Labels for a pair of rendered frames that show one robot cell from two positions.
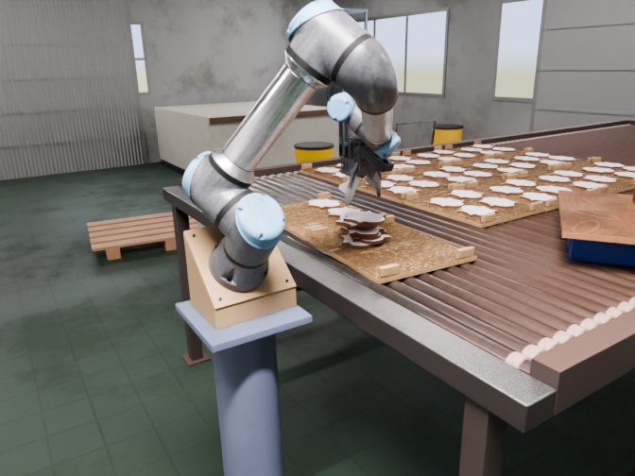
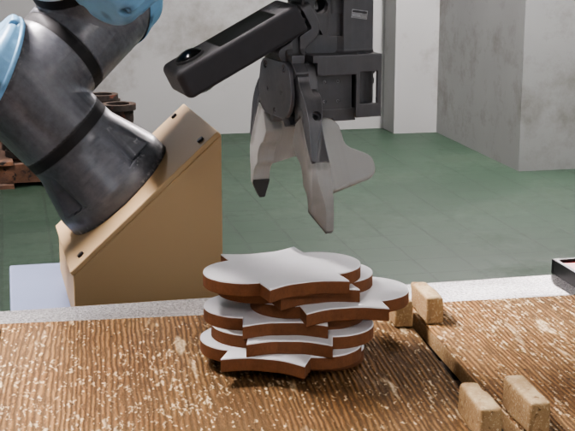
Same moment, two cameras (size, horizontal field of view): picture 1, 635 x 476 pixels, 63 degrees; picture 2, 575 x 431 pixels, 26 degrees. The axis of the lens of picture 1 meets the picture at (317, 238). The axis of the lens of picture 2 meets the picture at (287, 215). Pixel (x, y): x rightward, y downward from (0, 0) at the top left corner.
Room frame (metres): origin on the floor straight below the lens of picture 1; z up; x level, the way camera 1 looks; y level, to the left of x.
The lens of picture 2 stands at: (1.91, -1.12, 1.30)
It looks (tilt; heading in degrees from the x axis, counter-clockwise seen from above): 13 degrees down; 109
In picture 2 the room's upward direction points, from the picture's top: straight up
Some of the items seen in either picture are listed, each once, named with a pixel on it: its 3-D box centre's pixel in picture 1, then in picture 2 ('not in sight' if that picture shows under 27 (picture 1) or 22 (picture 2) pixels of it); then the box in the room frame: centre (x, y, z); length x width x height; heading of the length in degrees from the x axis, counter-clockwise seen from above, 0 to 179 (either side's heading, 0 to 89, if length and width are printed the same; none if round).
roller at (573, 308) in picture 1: (356, 226); not in sight; (1.84, -0.15, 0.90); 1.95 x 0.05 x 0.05; 32
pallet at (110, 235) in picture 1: (163, 230); not in sight; (4.53, 1.41, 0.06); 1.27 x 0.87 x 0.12; 117
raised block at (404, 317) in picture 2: (319, 231); (397, 304); (1.63, -0.01, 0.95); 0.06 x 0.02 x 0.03; 118
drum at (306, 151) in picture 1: (315, 176); not in sight; (5.52, 0.02, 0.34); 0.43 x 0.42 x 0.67; 33
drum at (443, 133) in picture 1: (446, 149); not in sight; (7.16, -1.80, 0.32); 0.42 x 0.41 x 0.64; 122
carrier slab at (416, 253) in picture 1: (386, 247); (204, 387); (1.52, -0.22, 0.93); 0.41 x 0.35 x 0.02; 28
